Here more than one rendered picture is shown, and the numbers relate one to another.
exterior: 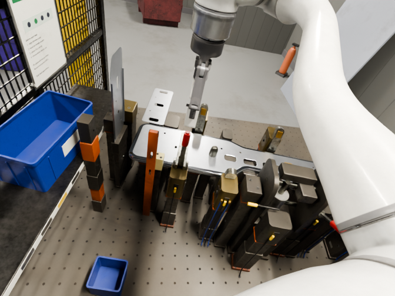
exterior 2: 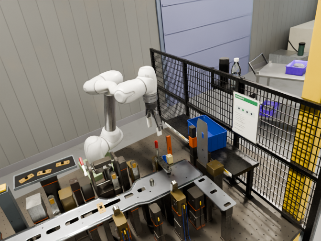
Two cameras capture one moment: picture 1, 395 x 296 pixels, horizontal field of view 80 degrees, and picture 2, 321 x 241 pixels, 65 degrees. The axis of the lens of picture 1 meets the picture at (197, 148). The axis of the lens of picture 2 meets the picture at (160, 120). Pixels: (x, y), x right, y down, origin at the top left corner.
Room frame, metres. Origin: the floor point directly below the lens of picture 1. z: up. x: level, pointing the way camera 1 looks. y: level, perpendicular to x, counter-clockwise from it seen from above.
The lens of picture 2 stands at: (1.90, -0.37, 2.12)
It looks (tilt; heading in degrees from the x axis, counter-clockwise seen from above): 28 degrees down; 161
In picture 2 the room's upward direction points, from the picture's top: 7 degrees counter-clockwise
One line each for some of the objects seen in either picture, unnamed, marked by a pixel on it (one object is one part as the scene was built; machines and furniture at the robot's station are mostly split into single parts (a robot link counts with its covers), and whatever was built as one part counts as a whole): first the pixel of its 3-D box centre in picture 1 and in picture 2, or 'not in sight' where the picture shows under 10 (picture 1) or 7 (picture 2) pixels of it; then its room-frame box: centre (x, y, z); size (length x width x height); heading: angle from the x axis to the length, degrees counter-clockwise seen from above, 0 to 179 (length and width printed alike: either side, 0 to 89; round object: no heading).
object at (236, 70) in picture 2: not in sight; (235, 72); (0.52, 0.69, 1.53); 0.07 x 0.07 x 0.20
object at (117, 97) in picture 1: (118, 98); (202, 142); (0.67, 0.32, 1.17); 0.12 x 0.01 x 0.34; 6
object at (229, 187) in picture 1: (216, 214); (135, 183); (0.51, -0.14, 0.88); 0.11 x 0.07 x 0.37; 6
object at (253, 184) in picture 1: (234, 216); (125, 183); (0.50, -0.21, 0.91); 0.07 x 0.05 x 0.42; 6
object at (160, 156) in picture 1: (155, 185); (171, 175); (0.56, 0.12, 0.88); 0.04 x 0.04 x 0.37; 6
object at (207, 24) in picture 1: (212, 21); (150, 96); (0.55, 0.04, 1.53); 0.09 x 0.09 x 0.06
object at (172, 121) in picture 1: (168, 140); (197, 209); (0.89, 0.15, 0.84); 0.12 x 0.07 x 0.28; 6
